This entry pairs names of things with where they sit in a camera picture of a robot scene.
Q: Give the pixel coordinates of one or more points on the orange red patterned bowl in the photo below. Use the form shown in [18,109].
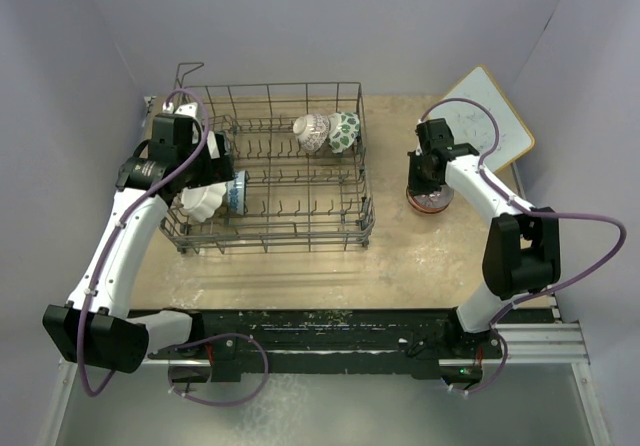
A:
[429,209]

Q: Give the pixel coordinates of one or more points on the grey wire dish rack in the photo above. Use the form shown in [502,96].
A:
[293,198]

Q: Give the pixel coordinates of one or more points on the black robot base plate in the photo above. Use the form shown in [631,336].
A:
[420,343]

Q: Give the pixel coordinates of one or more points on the brown patterned white bowl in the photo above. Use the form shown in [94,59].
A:
[311,131]

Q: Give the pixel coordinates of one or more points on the white fluted bowl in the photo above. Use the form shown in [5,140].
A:
[201,203]

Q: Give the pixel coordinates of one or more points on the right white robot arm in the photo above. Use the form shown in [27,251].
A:
[522,253]

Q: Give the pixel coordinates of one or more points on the purple striped bowl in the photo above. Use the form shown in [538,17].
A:
[439,197]

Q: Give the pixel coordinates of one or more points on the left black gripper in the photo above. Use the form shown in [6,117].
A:
[217,169]

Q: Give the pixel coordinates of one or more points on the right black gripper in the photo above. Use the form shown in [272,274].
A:
[415,186]

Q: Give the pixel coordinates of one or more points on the blue floral white bowl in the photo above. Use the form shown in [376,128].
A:
[236,192]

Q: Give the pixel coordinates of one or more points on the small whiteboard yellow frame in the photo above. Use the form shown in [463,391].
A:
[469,124]

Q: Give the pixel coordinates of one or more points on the green leaf patterned bowl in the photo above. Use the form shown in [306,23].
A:
[344,131]

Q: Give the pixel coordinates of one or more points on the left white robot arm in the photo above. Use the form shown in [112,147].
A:
[120,251]

